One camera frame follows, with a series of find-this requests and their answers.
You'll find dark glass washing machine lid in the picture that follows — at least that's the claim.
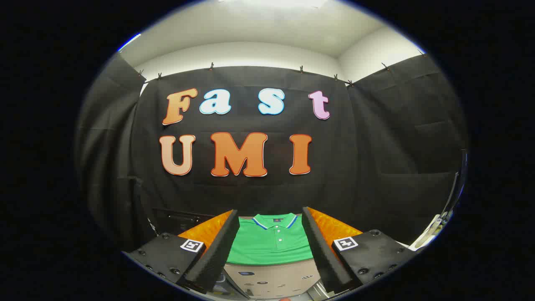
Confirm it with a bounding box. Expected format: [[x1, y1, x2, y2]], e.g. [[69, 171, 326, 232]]
[[151, 208, 219, 235]]

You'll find grey cabinet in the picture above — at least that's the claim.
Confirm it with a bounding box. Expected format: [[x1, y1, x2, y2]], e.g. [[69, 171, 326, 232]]
[[223, 259, 323, 300]]

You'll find row of small cloth clips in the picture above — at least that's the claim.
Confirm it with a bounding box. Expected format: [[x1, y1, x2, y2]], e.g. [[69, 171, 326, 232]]
[[137, 49, 425, 87]]

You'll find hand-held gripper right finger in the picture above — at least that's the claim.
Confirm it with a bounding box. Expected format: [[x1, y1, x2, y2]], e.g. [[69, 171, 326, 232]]
[[302, 206, 418, 294]]

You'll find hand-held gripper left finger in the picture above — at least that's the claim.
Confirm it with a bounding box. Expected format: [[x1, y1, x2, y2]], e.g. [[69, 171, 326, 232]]
[[123, 209, 241, 294]]

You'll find green polo shirt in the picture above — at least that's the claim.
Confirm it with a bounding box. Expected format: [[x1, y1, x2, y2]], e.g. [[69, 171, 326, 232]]
[[226, 213, 315, 265]]

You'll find dark grey washing machine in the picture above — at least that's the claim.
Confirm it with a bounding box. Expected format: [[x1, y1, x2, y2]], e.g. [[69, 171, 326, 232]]
[[211, 268, 251, 300]]

